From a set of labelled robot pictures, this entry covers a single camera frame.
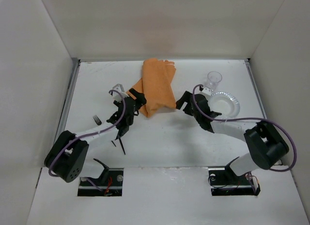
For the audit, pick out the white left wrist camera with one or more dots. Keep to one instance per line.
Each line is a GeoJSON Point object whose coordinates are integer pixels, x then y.
{"type": "Point", "coordinates": [118, 93]}

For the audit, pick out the left aluminium frame rail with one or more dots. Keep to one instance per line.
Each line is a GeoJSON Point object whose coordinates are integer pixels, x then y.
{"type": "Point", "coordinates": [68, 98]}

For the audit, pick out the white bowl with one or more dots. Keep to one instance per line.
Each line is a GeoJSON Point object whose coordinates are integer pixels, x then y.
{"type": "Point", "coordinates": [224, 103]}

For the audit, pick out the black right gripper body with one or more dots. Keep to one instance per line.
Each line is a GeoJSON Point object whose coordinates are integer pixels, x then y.
{"type": "Point", "coordinates": [189, 103]}

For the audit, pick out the aluminium frame rail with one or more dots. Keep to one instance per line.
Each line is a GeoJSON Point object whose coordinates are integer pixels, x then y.
{"type": "Point", "coordinates": [247, 63]}
{"type": "Point", "coordinates": [68, 98]}

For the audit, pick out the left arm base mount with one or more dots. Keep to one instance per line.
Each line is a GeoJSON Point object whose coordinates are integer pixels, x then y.
{"type": "Point", "coordinates": [109, 184]}

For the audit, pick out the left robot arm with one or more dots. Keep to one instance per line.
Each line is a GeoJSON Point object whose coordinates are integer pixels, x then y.
{"type": "Point", "coordinates": [67, 157]}

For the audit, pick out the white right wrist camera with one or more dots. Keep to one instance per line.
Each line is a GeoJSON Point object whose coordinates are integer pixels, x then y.
{"type": "Point", "coordinates": [207, 92]}

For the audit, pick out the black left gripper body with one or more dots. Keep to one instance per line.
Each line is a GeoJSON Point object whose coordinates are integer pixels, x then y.
{"type": "Point", "coordinates": [133, 100]}

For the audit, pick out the right aluminium frame rail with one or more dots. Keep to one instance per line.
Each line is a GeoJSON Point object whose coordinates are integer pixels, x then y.
{"type": "Point", "coordinates": [247, 63]}

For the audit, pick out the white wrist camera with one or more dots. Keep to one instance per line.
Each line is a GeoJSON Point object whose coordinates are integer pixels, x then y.
{"type": "Point", "coordinates": [207, 92]}
{"type": "Point", "coordinates": [118, 93]}

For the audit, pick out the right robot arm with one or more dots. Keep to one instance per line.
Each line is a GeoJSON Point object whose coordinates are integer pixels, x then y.
{"type": "Point", "coordinates": [216, 113]}

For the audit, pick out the orange cloth placemat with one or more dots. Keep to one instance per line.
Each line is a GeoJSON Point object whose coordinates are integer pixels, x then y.
{"type": "Point", "coordinates": [155, 84]}

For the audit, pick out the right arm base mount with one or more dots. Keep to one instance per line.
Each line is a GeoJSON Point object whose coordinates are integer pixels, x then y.
{"type": "Point", "coordinates": [225, 183]}

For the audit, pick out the black plastic fork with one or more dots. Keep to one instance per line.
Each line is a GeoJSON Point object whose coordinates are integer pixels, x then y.
{"type": "Point", "coordinates": [97, 120]}

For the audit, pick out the clear plastic cup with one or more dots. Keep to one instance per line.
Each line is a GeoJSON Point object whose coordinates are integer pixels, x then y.
{"type": "Point", "coordinates": [213, 80]}

